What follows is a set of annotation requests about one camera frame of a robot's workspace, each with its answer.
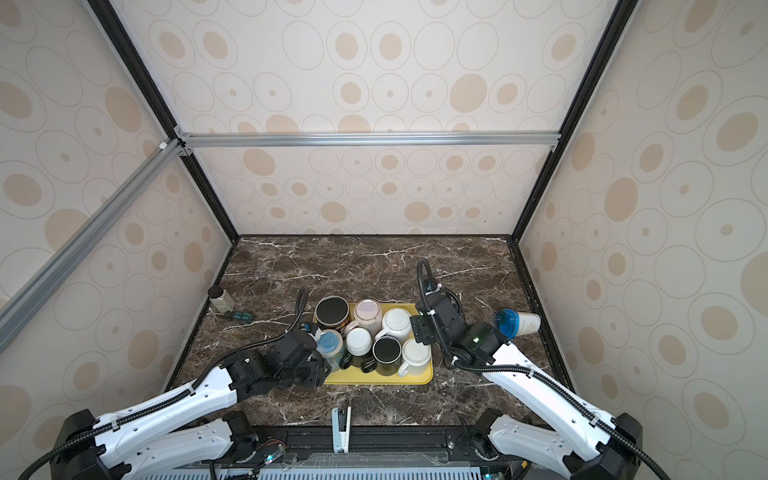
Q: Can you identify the white cream mug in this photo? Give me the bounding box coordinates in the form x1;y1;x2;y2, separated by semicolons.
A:
397;338;432;377

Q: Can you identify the diagonal aluminium bar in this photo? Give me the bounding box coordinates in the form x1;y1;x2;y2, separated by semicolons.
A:
1;139;181;349

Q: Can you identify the white cup blue lid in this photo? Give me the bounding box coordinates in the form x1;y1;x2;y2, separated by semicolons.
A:
495;308;541;340

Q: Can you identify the horizontal aluminium bar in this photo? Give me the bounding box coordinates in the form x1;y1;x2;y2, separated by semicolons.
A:
180;131;561;148

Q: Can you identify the white clip on rail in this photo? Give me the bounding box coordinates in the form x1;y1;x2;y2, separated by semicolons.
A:
331;406;351;453

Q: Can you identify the white ribbed mug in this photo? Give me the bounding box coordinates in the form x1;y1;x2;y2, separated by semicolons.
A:
375;308;412;344

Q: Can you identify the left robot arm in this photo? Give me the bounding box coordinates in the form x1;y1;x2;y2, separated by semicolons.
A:
19;287;331;479

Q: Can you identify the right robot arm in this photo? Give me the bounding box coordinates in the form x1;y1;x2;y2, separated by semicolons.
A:
411;258;668;479

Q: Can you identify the small green tool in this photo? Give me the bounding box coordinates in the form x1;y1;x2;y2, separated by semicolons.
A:
224;311;254;324

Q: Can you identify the black mug red inside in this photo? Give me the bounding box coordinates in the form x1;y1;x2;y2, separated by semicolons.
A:
360;335;402;376

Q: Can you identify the blue butterfly mug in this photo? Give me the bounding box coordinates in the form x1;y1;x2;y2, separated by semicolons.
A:
317;330;346;372

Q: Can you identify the white bottom dark mug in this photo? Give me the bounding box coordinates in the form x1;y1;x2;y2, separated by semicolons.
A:
339;327;373;372

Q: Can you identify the pink mug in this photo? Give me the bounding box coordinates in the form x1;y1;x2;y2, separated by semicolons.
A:
342;299;383;337

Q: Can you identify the yellow plastic tray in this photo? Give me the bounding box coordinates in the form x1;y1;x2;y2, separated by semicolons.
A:
325;303;433;385

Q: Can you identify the small bottle black cap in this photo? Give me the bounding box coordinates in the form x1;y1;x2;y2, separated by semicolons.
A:
207;284;235;315

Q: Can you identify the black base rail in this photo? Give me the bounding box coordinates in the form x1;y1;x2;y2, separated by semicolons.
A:
104;423;625;480

